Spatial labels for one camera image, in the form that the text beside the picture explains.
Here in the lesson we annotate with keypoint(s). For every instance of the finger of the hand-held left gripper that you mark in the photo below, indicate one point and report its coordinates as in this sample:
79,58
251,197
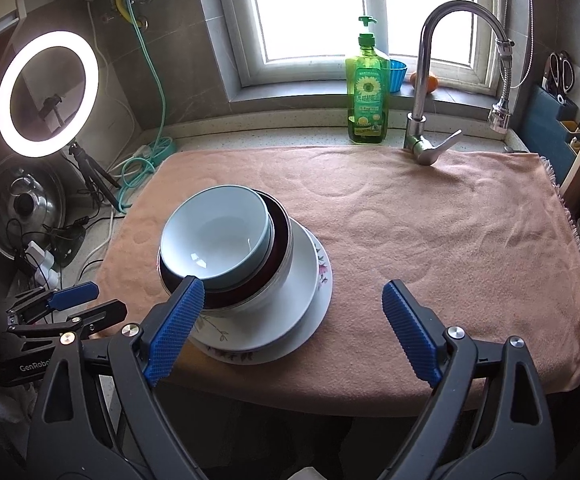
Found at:
72,297
100,315

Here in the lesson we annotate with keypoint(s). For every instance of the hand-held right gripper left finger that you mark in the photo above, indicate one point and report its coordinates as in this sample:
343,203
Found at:
175,330

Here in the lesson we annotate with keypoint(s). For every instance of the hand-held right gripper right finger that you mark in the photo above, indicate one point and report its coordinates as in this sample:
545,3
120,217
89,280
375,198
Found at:
412,330

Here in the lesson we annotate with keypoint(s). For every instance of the large pink floral plate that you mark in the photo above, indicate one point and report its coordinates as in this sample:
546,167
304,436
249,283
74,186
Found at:
250,357

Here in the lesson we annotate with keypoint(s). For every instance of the light blue bowl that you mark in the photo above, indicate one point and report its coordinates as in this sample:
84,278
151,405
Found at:
210,240

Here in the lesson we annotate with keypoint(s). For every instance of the oval plate green sprig print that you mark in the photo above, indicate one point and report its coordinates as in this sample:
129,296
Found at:
295,310

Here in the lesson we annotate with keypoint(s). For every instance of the red steel-lined bowl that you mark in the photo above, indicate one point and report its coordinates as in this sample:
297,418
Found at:
277,240

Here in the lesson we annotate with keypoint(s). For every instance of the white charger plug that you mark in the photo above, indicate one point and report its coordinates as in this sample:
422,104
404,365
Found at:
35,252

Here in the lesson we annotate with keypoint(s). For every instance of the steel pot lid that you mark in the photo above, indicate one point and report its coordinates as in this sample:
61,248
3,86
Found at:
45,200

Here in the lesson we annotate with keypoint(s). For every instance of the pink towel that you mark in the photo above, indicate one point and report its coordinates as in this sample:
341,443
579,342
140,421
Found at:
419,220

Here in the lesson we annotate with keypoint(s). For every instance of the black tripod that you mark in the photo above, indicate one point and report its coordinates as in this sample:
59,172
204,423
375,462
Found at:
90,175

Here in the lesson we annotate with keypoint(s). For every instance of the faucet spray head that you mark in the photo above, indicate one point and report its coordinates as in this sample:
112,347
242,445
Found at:
499,115

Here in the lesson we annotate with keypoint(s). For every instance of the green dish soap bottle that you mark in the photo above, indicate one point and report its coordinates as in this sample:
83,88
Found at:
367,95

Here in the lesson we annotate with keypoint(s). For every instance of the chrome kitchen faucet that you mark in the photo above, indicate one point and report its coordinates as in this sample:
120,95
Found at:
419,85

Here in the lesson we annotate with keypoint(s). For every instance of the orange fruit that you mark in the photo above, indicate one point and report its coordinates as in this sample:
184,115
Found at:
432,85

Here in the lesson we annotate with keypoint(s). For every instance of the blue knife holder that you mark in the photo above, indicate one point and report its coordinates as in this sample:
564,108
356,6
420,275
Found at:
544,120

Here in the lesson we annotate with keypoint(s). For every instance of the blue cup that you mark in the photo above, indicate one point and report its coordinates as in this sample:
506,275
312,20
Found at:
398,77

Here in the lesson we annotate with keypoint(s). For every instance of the scissors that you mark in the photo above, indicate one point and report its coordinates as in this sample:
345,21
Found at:
562,72

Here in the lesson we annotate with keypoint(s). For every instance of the window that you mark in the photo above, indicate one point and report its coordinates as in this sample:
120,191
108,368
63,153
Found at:
345,0

